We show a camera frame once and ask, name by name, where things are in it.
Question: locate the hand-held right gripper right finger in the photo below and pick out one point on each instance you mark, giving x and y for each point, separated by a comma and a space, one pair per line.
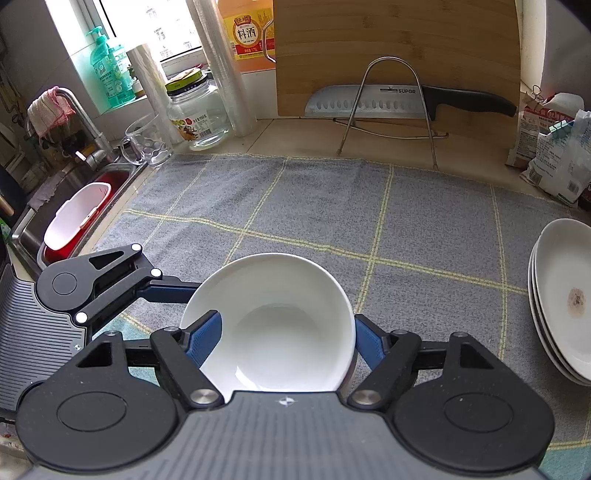
367, 344

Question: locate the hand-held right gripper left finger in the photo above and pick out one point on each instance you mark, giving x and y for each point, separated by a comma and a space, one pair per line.
205, 339

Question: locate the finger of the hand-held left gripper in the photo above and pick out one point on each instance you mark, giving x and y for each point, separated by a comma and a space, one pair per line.
171, 291

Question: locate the white bowl pink flowers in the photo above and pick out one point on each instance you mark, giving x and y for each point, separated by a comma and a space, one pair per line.
277, 323

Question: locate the steel kitchen sink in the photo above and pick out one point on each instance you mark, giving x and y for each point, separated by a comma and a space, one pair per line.
25, 235

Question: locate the red plastic basin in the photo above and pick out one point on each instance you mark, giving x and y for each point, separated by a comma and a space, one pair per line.
115, 184

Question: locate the white plastic container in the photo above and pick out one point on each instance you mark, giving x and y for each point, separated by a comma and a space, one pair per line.
76, 217

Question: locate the grey checked mat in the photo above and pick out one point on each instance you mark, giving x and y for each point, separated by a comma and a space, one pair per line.
323, 207

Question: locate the clear glass mug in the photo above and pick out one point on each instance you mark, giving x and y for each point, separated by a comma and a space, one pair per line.
152, 145

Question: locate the glass jar green lid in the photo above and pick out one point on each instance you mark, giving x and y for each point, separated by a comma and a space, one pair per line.
198, 120

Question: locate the metal faucet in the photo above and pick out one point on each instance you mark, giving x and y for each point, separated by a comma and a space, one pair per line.
90, 124

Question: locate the clear plastic bag roll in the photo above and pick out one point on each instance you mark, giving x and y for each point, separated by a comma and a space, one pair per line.
231, 92
147, 78

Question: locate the pink checked cloth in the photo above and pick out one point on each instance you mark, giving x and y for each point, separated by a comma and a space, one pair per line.
48, 110

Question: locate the green soap bottle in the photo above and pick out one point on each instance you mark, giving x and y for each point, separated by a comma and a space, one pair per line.
108, 74

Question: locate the orange cooking wine bottle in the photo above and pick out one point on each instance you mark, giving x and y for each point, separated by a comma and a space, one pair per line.
244, 41

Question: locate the white bag blue print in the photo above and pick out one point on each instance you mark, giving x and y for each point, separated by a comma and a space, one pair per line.
563, 166

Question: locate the red and white bag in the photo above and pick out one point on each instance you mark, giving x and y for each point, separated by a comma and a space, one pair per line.
531, 134

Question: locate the green binder clip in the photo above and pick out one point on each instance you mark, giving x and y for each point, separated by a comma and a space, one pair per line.
559, 130

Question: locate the bamboo cutting board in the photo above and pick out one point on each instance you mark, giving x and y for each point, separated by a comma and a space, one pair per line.
392, 37

